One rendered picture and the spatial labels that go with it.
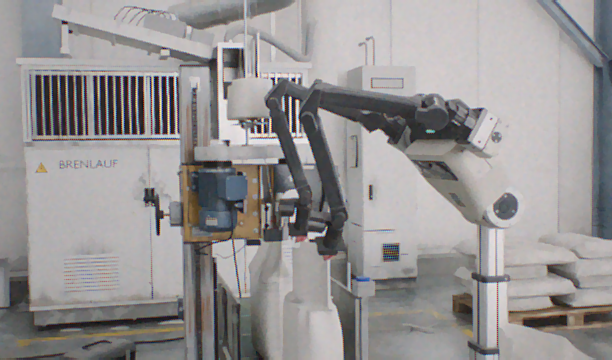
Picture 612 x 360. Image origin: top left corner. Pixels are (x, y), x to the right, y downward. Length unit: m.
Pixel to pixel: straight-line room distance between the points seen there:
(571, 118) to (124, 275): 5.22
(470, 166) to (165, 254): 3.72
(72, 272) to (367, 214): 2.75
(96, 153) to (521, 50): 4.75
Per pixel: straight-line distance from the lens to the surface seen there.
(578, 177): 8.48
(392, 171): 6.76
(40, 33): 6.57
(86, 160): 5.62
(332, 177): 2.24
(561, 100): 8.35
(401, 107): 2.12
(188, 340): 3.06
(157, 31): 5.40
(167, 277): 5.71
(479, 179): 2.34
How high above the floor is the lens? 1.42
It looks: 3 degrees down
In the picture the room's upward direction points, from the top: 1 degrees counter-clockwise
